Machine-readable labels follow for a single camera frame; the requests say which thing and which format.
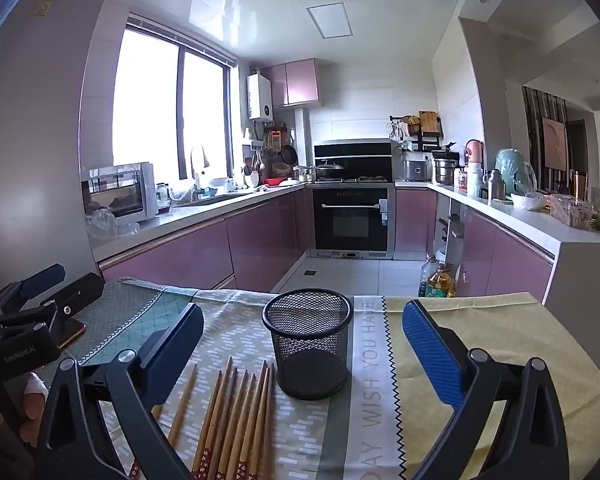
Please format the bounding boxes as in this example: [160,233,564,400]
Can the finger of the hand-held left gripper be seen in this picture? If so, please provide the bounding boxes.
[0,263,67,312]
[39,273,105,332]

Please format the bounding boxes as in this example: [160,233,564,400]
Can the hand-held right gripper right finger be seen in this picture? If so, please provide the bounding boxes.
[402,300,571,480]

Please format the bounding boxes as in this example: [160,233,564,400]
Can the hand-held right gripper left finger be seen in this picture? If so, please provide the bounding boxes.
[34,302,206,480]

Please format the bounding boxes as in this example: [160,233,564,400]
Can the bunch of wooden chopsticks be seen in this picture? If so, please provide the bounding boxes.
[129,356,277,480]

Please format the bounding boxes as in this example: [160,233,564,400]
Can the black mesh holder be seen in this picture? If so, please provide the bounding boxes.
[261,288,355,401]

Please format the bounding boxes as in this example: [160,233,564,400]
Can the person's left hand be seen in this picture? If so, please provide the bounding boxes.
[0,372,49,461]

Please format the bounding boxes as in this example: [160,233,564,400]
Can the black smartphone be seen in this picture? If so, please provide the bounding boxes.
[55,320,88,351]

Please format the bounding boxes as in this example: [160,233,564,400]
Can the yellow cooking oil bottle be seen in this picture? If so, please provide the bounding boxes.
[430,264,456,299]

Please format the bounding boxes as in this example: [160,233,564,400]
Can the clear plastic bag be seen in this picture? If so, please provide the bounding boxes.
[84,207,141,242]

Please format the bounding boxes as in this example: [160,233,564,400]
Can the long pink base cabinets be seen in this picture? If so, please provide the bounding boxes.
[94,182,315,295]

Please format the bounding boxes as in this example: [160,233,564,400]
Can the white countertop oven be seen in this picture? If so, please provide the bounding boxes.
[81,161,160,224]

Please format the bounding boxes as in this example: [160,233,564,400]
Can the pink peninsula cabinets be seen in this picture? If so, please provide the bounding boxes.
[427,182,600,307]

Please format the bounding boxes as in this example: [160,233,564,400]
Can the patchwork printed tablecloth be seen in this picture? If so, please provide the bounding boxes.
[62,277,600,480]

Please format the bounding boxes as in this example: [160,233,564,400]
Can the narrow pink base cabinet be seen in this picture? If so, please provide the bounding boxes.
[395,187,438,253]

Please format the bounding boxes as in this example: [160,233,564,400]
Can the built-in oven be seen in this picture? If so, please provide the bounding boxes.
[307,182,397,261]

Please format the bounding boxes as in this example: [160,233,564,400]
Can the tall grey refrigerator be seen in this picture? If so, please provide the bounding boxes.
[0,0,127,311]

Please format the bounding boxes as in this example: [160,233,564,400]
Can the steel thermos bottle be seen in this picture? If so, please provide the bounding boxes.
[487,169,507,202]

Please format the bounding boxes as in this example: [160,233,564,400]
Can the white bowl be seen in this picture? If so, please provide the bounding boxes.
[510,192,549,211]

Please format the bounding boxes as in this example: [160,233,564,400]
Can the steel stockpot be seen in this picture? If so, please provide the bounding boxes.
[431,149,462,186]

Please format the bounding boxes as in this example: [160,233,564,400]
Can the silver rice cooker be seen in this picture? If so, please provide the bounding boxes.
[399,150,434,183]

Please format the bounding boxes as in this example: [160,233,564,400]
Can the clear plastic container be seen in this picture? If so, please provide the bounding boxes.
[549,194,597,229]

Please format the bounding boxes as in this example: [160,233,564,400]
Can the teal kitchen appliance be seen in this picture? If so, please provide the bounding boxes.
[494,148,537,196]

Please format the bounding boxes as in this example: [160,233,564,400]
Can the kitchen window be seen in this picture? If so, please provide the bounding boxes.
[111,16,239,182]

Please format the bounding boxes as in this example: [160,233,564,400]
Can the pink kettle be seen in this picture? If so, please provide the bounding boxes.
[463,139,486,167]

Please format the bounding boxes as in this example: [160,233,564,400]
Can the lidded wok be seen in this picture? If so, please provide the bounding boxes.
[314,159,346,181]

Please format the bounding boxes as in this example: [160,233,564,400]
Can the white water heater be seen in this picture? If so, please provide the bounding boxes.
[246,73,274,122]

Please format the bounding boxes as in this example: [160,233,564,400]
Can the ceiling light panel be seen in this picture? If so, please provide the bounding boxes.
[306,3,354,40]

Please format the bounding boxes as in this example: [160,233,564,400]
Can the black wall rack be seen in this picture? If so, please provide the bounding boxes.
[389,110,444,155]

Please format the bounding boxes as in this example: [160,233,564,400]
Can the brown wall picture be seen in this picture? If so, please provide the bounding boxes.
[541,116,571,171]

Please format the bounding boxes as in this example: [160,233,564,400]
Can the pink wall cabinet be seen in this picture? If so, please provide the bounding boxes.
[260,58,326,109]

